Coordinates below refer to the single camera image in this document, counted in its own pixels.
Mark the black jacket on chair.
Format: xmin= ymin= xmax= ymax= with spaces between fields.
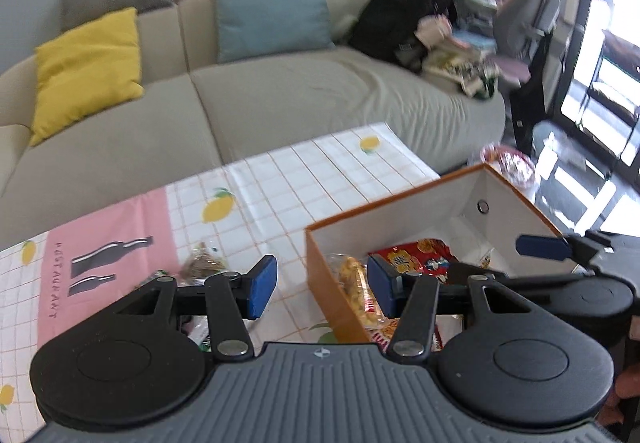
xmin=509 ymin=33 xmax=552 ymax=156

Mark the red fries snack bag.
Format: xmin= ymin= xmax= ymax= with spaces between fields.
xmin=326 ymin=253 xmax=399 ymax=352

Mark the yellow cushion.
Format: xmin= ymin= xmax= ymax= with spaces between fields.
xmin=29 ymin=7 xmax=143 ymax=146

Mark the grey desk chair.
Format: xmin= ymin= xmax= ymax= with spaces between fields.
xmin=491 ymin=0 xmax=561 ymax=87

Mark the stack of books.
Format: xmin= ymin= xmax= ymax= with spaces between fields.
xmin=439 ymin=29 xmax=497 ymax=60

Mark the dark green snack packet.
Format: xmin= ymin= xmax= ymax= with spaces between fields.
xmin=132 ymin=270 xmax=176 ymax=290

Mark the orange cardboard box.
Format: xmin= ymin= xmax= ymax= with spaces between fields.
xmin=305 ymin=165 xmax=576 ymax=347

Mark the red foil snack bag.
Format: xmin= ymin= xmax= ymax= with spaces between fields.
xmin=370 ymin=238 xmax=458 ymax=283

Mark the printed tote bag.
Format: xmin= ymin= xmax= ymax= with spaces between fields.
xmin=423 ymin=49 xmax=500 ymax=100

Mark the teal cushion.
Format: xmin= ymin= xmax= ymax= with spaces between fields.
xmin=216 ymin=0 xmax=333 ymax=63

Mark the beige sofa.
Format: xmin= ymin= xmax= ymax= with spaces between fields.
xmin=1 ymin=0 xmax=506 ymax=247

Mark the silver spicy strips packet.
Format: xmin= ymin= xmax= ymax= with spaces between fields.
xmin=181 ymin=315 xmax=212 ymax=352

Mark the pink white patterned tablecloth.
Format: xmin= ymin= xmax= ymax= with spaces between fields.
xmin=1 ymin=124 xmax=436 ymax=442

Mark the black backpack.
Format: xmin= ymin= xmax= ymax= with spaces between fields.
xmin=347 ymin=0 xmax=458 ymax=74

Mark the pink trash bin bag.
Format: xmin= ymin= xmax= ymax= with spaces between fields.
xmin=480 ymin=143 xmax=536 ymax=190

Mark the brown nuts clear packet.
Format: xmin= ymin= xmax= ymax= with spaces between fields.
xmin=179 ymin=241 xmax=228 ymax=286

